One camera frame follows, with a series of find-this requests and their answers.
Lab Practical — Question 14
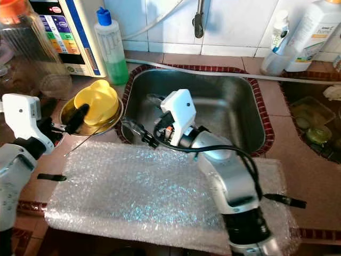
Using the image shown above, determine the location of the clear plastic cup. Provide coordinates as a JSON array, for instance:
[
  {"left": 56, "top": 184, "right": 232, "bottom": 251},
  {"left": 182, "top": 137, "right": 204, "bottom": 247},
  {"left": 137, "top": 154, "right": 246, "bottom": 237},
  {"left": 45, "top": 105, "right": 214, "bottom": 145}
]
[{"left": 261, "top": 45, "right": 294, "bottom": 76}]

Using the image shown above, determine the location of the white straight pipe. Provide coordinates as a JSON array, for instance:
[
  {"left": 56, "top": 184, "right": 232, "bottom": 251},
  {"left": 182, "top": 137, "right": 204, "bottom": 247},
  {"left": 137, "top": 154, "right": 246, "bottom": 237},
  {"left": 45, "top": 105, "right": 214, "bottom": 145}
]
[{"left": 128, "top": 59, "right": 341, "bottom": 86}]

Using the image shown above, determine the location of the dark side basin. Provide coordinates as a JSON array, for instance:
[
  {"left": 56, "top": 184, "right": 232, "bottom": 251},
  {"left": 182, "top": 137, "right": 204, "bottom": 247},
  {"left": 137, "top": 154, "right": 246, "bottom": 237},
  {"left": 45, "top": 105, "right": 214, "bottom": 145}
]
[{"left": 280, "top": 80, "right": 341, "bottom": 163}]

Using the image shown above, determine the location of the clear plastic food container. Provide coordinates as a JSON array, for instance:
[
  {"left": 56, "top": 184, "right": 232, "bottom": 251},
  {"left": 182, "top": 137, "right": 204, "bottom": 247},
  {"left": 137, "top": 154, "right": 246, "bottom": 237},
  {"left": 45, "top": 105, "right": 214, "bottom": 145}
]
[{"left": 290, "top": 96, "right": 336, "bottom": 131}]

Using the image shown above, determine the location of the green liquid bottle blue cap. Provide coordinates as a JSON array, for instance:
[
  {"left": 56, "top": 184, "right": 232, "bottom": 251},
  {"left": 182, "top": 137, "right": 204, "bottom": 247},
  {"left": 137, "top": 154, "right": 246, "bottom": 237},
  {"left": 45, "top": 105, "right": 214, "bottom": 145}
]
[{"left": 95, "top": 6, "right": 129, "bottom": 86}]

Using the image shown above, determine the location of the white water purifier appliance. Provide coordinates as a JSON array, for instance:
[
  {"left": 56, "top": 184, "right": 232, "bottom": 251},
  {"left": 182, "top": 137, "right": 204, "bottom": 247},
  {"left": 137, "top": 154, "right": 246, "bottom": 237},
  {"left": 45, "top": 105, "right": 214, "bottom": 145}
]
[{"left": 29, "top": 0, "right": 104, "bottom": 77}]

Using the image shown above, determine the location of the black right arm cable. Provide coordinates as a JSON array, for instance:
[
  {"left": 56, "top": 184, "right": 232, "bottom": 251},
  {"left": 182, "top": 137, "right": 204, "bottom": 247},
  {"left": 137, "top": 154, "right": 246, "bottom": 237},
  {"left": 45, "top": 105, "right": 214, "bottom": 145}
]
[{"left": 152, "top": 109, "right": 264, "bottom": 201}]

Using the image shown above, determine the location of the dark metal faucet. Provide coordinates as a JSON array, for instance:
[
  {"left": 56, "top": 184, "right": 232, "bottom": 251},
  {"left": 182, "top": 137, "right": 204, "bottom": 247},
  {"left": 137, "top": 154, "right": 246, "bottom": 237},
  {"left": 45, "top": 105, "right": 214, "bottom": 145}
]
[{"left": 193, "top": 0, "right": 206, "bottom": 39}]

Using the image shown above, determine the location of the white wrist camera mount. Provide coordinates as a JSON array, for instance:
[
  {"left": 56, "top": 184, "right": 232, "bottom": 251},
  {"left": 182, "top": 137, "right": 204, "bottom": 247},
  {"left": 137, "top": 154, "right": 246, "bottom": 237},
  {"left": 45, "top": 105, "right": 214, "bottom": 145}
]
[
  {"left": 3, "top": 93, "right": 42, "bottom": 140},
  {"left": 160, "top": 89, "right": 197, "bottom": 147}
]

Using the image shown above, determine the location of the stainless steel sink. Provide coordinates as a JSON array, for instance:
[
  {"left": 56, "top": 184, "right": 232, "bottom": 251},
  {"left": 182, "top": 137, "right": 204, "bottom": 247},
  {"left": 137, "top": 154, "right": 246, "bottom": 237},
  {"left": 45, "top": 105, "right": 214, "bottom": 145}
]
[{"left": 127, "top": 69, "right": 267, "bottom": 153}]

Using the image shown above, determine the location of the small white green-label bottle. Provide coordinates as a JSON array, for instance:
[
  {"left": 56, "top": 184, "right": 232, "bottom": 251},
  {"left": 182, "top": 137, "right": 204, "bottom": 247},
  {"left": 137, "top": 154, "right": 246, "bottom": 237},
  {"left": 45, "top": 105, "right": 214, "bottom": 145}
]
[{"left": 271, "top": 10, "right": 292, "bottom": 54}]

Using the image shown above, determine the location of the white flexible hose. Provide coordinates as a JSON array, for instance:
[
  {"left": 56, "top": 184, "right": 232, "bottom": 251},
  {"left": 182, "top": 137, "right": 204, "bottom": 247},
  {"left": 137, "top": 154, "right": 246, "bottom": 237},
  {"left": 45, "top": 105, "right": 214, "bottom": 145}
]
[{"left": 125, "top": 0, "right": 187, "bottom": 38}]

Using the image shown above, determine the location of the yellow plastic cup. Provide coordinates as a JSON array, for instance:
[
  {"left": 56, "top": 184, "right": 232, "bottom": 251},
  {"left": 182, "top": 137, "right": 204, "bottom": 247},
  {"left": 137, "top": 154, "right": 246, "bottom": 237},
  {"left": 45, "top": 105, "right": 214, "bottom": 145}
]
[{"left": 74, "top": 80, "right": 119, "bottom": 126}]

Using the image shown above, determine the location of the black right arm strap tail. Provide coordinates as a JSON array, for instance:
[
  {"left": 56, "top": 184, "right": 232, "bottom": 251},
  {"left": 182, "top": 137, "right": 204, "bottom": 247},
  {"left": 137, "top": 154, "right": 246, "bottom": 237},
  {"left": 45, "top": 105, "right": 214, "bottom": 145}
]
[{"left": 264, "top": 193, "right": 307, "bottom": 210}]

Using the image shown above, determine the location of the large white detergent bottle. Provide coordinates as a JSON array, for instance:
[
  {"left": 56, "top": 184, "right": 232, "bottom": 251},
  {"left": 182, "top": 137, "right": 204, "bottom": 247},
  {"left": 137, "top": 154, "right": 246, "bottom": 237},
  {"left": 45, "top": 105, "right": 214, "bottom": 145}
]
[{"left": 285, "top": 0, "right": 341, "bottom": 73}]

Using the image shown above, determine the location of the clear bubble wrap sheet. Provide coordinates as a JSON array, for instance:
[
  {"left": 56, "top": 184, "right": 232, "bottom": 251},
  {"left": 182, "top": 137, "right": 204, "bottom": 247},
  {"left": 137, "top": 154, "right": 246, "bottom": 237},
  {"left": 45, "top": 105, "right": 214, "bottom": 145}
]
[{"left": 44, "top": 140, "right": 302, "bottom": 255}]

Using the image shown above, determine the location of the round greenish lid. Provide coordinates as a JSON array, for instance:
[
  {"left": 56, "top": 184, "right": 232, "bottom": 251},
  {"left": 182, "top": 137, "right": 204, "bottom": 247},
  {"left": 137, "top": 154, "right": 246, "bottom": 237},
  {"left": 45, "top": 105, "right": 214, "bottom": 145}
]
[{"left": 306, "top": 125, "right": 334, "bottom": 146}]

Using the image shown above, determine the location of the glass jar orange lid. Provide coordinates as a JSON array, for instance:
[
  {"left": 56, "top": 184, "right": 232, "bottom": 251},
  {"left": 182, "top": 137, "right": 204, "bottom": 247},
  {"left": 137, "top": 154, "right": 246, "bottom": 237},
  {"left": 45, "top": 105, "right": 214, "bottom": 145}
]
[{"left": 0, "top": 0, "right": 72, "bottom": 99}]

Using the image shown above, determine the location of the stainless steel bowl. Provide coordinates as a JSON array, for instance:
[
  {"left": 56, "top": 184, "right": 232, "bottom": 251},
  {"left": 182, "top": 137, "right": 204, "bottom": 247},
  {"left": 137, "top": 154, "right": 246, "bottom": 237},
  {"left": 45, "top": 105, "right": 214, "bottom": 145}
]
[{"left": 60, "top": 95, "right": 122, "bottom": 137}]

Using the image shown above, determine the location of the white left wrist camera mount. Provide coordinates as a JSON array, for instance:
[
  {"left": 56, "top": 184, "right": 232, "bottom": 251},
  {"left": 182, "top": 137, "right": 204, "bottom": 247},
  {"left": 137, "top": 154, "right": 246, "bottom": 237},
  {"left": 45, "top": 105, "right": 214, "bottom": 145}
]
[{"left": 3, "top": 93, "right": 42, "bottom": 140}]

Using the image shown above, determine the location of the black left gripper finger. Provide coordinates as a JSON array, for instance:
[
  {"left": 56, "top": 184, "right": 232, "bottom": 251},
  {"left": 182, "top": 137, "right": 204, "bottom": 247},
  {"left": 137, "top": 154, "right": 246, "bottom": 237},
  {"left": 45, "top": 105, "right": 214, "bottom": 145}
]
[{"left": 66, "top": 103, "right": 90, "bottom": 134}]

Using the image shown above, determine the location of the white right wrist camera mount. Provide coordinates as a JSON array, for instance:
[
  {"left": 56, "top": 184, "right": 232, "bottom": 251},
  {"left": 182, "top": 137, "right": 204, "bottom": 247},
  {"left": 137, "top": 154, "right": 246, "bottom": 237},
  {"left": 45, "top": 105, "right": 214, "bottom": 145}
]
[{"left": 160, "top": 89, "right": 197, "bottom": 147}]

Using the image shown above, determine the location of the thin metal skewer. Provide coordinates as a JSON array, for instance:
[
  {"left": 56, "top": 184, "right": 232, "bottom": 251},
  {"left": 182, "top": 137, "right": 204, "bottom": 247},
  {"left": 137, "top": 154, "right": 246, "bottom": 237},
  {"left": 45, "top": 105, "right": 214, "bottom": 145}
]
[{"left": 64, "top": 131, "right": 96, "bottom": 156}]

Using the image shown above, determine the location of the black arm strap tail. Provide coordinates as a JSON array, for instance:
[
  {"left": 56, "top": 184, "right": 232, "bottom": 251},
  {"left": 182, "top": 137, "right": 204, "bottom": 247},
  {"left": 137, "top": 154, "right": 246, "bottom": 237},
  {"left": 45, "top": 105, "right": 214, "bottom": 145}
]
[
  {"left": 36, "top": 173, "right": 67, "bottom": 182},
  {"left": 264, "top": 193, "right": 307, "bottom": 210}
]

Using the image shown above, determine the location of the black left arm strap tail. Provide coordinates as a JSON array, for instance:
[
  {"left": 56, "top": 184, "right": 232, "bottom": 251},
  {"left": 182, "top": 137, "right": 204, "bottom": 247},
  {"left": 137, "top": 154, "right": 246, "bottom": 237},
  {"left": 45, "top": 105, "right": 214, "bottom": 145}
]
[{"left": 36, "top": 173, "right": 67, "bottom": 182}]

